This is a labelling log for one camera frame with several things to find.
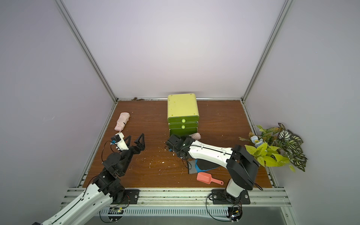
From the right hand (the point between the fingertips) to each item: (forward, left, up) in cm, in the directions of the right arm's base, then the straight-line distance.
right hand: (190, 133), depth 83 cm
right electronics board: (-37, -24, -16) cm, 47 cm away
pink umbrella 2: (-2, -4, 0) cm, 4 cm away
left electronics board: (-38, +39, -15) cm, 56 cm away
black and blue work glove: (-15, -5, -13) cm, 20 cm away
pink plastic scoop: (-21, -10, -14) cm, 28 cm away
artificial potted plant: (-12, -41, +9) cm, 44 cm away
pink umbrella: (+16, +52, -11) cm, 56 cm away
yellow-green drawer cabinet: (+8, +4, +8) cm, 12 cm away
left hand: (-6, +28, +8) cm, 29 cm away
